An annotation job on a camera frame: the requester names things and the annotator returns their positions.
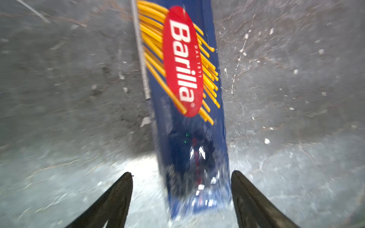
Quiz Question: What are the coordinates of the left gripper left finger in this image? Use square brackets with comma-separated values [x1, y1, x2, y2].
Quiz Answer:
[67, 172, 133, 228]

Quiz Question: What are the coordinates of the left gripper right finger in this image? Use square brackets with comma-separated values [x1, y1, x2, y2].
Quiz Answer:
[231, 171, 298, 228]

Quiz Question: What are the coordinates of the blue Barilla spaghetti box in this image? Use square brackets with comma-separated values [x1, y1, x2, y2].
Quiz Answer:
[132, 1, 232, 221]

